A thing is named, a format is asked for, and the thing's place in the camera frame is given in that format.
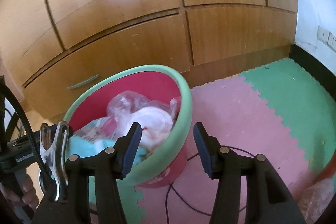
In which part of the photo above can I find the clear plastic bag with plates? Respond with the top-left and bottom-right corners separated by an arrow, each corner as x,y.
106,90 -> 181,153

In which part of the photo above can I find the person's hand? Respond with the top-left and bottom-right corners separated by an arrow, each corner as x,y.
1,174 -> 39,209

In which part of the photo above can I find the metal spring clamp right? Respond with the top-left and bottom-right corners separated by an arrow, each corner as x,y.
40,121 -> 70,203

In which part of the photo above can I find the pink foam floor mat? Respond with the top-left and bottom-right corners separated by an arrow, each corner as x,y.
139,76 -> 313,223

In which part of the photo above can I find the red bin with green rim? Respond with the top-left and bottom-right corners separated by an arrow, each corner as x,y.
64,65 -> 193,188

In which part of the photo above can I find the green foam floor mat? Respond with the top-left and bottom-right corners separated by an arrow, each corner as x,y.
241,58 -> 335,175

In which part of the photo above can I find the wooden wardrobe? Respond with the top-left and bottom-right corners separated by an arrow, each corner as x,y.
1,0 -> 298,119

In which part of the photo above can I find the black cable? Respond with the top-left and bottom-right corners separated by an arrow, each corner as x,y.
164,145 -> 255,224

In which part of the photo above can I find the metal drawer handle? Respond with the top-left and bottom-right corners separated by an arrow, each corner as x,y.
67,74 -> 100,90

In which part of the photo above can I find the white wall socket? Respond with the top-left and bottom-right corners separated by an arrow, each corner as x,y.
317,26 -> 336,52

